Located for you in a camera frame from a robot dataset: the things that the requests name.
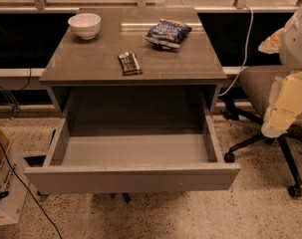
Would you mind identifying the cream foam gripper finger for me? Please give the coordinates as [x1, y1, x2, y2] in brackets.
[261, 71, 302, 138]
[258, 28, 284, 55]

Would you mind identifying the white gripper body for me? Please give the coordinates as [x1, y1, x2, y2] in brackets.
[279, 5, 302, 70]

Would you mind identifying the black rxbar chocolate bar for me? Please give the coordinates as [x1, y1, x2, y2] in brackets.
[118, 53, 143, 76]

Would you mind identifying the open grey top drawer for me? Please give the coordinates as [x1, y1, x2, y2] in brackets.
[23, 89, 241, 195]

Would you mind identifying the grey drawer cabinet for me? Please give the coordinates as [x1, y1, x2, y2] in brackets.
[40, 6, 226, 112]

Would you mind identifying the grey office chair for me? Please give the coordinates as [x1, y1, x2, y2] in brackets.
[223, 65, 302, 198]

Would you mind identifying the blue chip bag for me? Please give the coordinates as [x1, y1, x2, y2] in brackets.
[145, 19, 192, 49]

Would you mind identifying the white ceramic bowl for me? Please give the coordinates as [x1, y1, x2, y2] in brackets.
[68, 13, 102, 40]

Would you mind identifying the white cardboard box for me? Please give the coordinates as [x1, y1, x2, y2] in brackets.
[0, 144, 29, 226]

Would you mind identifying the white hanging cable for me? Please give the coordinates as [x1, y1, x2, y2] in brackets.
[217, 4, 255, 98]

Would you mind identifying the black floor cable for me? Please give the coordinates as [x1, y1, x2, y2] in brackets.
[0, 129, 64, 239]

